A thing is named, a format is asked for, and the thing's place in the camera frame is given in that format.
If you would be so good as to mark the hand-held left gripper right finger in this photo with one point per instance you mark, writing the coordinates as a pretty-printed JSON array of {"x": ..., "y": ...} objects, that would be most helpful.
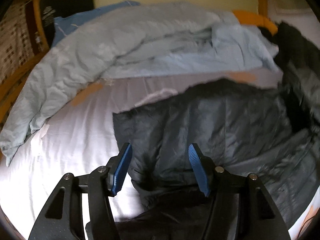
[{"x": 198, "y": 170}]

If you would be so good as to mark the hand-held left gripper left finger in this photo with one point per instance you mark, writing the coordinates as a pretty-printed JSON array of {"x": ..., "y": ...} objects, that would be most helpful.
[{"x": 122, "y": 167}]

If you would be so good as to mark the dark grey puffer jacket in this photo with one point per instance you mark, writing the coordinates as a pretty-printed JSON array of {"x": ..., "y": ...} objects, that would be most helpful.
[{"x": 225, "y": 130}]

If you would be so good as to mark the white bed sheet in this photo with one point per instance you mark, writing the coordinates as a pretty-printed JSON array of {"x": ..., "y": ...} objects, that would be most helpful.
[{"x": 75, "y": 135}]

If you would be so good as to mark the blue pillow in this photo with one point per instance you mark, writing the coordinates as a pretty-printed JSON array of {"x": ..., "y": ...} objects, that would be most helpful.
[{"x": 65, "y": 27}]

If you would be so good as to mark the dark green jacket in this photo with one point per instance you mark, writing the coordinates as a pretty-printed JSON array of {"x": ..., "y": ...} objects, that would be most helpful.
[{"x": 295, "y": 45}]

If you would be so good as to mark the orange cloth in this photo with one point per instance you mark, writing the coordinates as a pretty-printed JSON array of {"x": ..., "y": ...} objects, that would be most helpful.
[{"x": 252, "y": 17}]

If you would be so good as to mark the black bag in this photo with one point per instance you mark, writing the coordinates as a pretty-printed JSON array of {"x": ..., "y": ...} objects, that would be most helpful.
[{"x": 67, "y": 0}]

